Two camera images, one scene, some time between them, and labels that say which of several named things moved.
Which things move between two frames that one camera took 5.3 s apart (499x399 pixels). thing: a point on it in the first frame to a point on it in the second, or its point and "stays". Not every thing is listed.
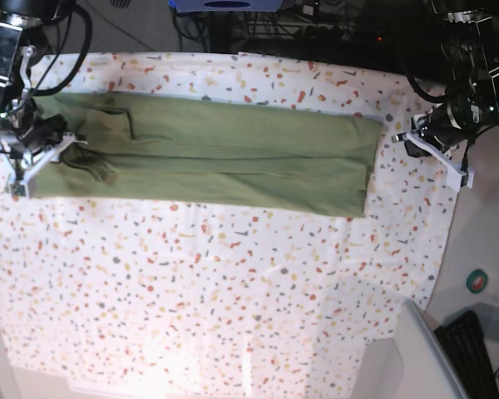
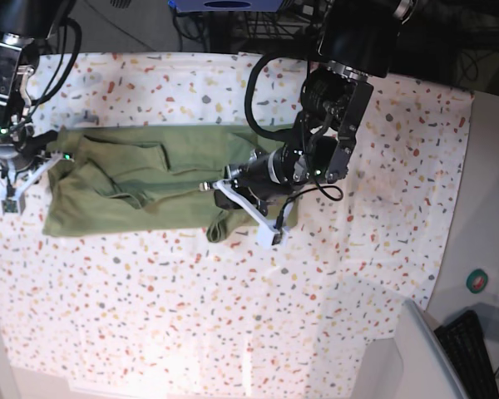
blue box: x=209 y=6 stays
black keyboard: x=463 y=339 stays
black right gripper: x=448 y=124 to x=269 y=174
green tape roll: x=476 y=281 stays
